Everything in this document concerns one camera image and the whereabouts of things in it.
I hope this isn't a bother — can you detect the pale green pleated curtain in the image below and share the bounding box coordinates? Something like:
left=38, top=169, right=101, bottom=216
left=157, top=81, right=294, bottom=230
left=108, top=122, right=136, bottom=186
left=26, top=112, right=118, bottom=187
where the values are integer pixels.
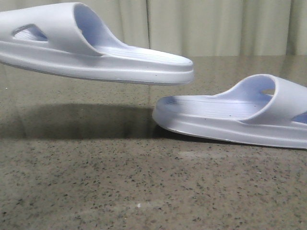
left=85, top=0, right=307, bottom=57

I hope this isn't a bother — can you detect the light blue slipper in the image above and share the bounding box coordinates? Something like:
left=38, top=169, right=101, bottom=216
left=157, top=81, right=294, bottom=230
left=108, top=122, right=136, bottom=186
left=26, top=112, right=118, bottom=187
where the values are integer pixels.
left=0, top=2, right=194, bottom=85
left=153, top=74, right=307, bottom=149

